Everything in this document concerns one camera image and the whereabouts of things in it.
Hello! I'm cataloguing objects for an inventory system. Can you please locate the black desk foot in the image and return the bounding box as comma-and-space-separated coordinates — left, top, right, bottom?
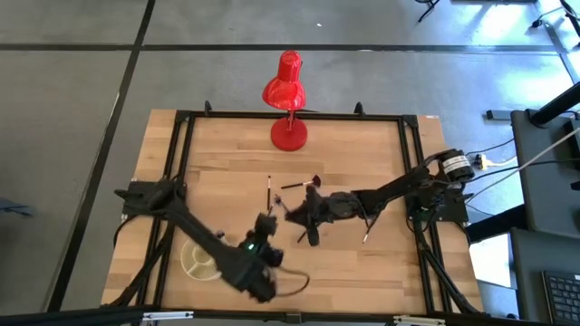
466, 203, 529, 244

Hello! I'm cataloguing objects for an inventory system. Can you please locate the black aluminium table frame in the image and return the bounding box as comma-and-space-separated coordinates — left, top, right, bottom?
100, 100, 485, 319

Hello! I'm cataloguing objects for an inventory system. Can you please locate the black extrusion crossbeam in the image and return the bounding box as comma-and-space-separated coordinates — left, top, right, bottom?
0, 303, 549, 326

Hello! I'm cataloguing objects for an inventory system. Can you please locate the black brush white tip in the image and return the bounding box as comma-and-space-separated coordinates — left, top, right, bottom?
361, 211, 382, 245

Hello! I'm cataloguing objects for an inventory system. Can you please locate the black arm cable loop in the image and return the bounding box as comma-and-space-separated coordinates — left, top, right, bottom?
274, 265, 312, 299

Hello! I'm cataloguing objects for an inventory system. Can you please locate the white cable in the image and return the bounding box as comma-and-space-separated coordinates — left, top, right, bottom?
465, 128, 580, 201

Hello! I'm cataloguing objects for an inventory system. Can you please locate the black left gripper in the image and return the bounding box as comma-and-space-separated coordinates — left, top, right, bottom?
244, 211, 285, 269

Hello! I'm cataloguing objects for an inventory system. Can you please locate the black brush fluffy head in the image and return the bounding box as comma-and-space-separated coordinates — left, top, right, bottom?
280, 174, 323, 191

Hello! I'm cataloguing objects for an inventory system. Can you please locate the silver metal bracket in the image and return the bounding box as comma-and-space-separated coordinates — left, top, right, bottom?
141, 310, 195, 323
391, 314, 449, 326

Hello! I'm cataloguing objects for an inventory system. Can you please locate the black diagonal beam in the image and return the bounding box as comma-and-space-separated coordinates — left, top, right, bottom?
527, 81, 580, 129

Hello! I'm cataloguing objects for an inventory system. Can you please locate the red desk lamp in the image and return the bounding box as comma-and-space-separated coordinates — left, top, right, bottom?
261, 49, 310, 153

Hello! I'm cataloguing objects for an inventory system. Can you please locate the grey desk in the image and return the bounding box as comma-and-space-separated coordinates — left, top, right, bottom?
510, 107, 580, 239
508, 225, 580, 326

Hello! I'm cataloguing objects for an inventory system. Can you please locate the black keyboard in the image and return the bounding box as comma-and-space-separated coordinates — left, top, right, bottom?
540, 270, 580, 325

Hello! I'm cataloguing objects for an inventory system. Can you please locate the black chair base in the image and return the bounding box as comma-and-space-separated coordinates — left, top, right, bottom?
413, 0, 441, 24

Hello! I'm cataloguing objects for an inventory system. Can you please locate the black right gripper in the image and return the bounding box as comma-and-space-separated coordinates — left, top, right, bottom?
285, 182, 363, 248

